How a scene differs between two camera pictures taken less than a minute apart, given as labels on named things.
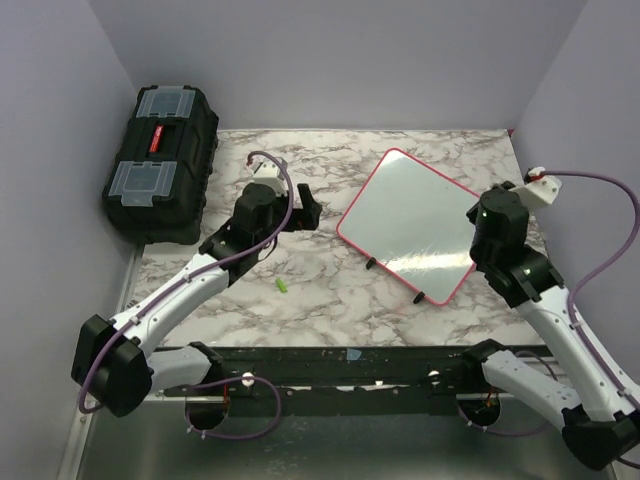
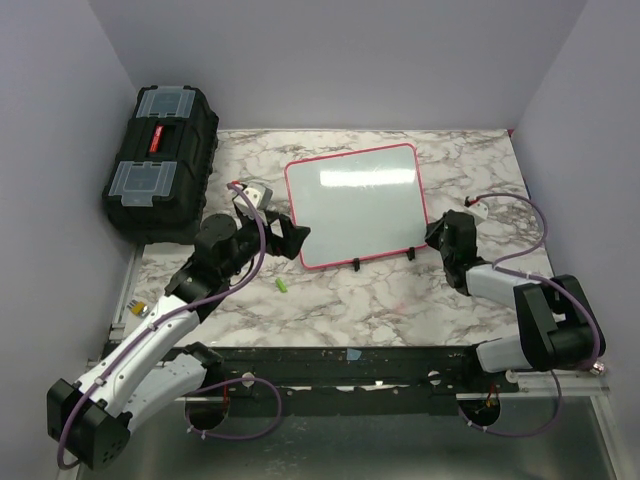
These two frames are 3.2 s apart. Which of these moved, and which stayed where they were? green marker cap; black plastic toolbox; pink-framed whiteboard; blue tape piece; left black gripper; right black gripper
Moved: left black gripper; pink-framed whiteboard; right black gripper
Stayed: green marker cap; blue tape piece; black plastic toolbox
